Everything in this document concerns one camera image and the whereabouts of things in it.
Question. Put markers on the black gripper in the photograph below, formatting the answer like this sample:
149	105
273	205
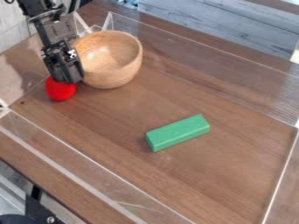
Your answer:
57	32

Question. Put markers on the red felt strawberry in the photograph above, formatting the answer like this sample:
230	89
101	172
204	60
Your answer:
59	91

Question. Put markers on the wooden bowl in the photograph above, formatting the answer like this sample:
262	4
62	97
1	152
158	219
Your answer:
112	56

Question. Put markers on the green rectangular block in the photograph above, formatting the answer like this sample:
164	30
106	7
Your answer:
177	132

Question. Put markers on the clear acrylic enclosure wall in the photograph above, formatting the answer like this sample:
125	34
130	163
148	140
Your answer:
82	148

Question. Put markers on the black clamp mount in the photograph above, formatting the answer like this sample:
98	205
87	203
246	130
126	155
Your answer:
35	213

